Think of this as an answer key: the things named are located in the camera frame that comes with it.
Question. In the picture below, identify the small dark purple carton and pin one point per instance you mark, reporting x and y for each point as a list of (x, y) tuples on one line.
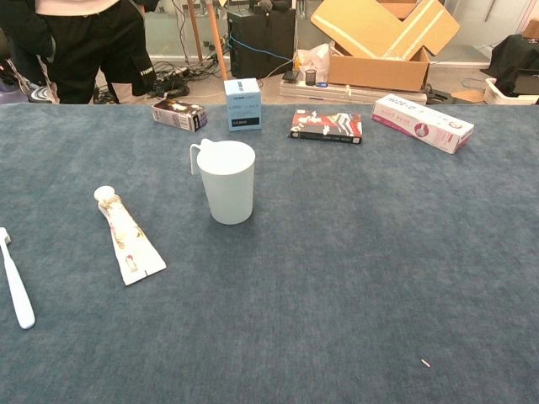
[(177, 115)]

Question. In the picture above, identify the wooden easel leg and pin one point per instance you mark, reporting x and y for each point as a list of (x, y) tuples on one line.
[(217, 42), (194, 29)]

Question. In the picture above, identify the blue felt table mat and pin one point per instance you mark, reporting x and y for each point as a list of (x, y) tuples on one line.
[(337, 261)]

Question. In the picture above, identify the open brown cardboard box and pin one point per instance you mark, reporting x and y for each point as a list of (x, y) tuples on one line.
[(379, 71)]

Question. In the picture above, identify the white plastic cup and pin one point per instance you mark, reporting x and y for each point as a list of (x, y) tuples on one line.
[(229, 189)]

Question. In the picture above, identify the white plastic bin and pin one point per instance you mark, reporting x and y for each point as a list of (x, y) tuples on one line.
[(494, 94)]

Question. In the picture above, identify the light blue upright box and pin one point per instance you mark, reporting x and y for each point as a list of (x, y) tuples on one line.
[(244, 105)]

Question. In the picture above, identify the white printed toothpaste tube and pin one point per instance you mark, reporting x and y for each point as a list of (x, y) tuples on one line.
[(126, 240)]

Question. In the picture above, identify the stacked aluminium profiles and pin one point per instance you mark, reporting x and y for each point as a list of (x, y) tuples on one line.
[(316, 91)]

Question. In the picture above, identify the light blue toothbrush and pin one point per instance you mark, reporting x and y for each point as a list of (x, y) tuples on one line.
[(19, 294)]

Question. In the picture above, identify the tiny pale scrap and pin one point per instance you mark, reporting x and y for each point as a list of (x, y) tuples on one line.
[(425, 363)]

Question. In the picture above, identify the black round stool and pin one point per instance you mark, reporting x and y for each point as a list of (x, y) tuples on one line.
[(40, 95)]

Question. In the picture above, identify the long white pink toothpaste box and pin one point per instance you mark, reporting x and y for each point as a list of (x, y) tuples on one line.
[(421, 124)]

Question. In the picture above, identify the person in black clothes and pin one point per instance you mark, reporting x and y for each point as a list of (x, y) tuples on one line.
[(84, 50)]

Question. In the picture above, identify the red black flat box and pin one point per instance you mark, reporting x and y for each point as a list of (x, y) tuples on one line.
[(328, 124)]

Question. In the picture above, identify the black computer tower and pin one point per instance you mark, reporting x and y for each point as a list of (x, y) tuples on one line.
[(261, 38)]

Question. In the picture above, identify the black cloth cover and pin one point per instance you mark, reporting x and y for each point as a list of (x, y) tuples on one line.
[(516, 59)]

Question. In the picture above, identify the white plastic bag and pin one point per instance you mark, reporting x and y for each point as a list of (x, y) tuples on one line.
[(316, 56)]

